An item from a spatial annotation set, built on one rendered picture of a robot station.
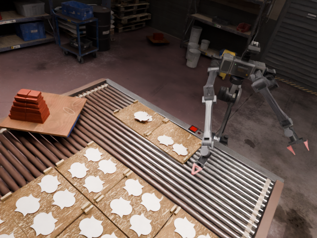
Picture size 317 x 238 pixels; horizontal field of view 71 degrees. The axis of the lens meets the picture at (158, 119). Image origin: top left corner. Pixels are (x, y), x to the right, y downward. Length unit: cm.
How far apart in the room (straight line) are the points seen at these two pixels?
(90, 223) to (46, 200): 32
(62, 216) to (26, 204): 23
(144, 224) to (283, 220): 203
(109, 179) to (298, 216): 240
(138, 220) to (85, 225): 31
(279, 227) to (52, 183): 244
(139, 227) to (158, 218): 13
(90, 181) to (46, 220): 34
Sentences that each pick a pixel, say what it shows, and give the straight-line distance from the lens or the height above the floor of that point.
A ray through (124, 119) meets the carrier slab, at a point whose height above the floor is 94.
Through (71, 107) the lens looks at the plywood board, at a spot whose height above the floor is 104.
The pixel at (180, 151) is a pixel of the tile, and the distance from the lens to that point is 187.
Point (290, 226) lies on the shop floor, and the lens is 317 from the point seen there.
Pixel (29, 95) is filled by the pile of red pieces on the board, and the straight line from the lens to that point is 184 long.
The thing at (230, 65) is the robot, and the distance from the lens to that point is 225.
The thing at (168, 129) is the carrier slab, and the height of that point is 94.
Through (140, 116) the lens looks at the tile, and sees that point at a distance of 206.
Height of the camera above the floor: 228
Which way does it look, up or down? 39 degrees down
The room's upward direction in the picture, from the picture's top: 11 degrees clockwise
